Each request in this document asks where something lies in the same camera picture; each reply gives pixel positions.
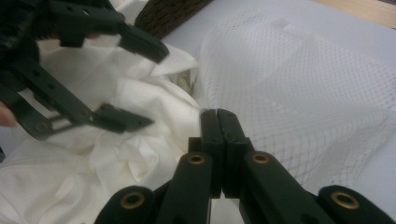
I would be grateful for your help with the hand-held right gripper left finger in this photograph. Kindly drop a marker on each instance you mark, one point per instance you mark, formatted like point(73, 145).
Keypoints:
point(213, 137)

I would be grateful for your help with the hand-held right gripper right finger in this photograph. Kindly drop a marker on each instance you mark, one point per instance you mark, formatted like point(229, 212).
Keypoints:
point(233, 137)

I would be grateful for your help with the white garment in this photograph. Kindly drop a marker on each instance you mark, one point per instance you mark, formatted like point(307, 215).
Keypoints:
point(140, 99)

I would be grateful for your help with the brown woven basket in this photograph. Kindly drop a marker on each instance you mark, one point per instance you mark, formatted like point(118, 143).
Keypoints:
point(168, 15)

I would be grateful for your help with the white mesh laundry bag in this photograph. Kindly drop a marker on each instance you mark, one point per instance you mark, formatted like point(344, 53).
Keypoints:
point(280, 93)

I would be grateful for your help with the light wooden table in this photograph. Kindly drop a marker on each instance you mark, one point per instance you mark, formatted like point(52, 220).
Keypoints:
point(367, 11)

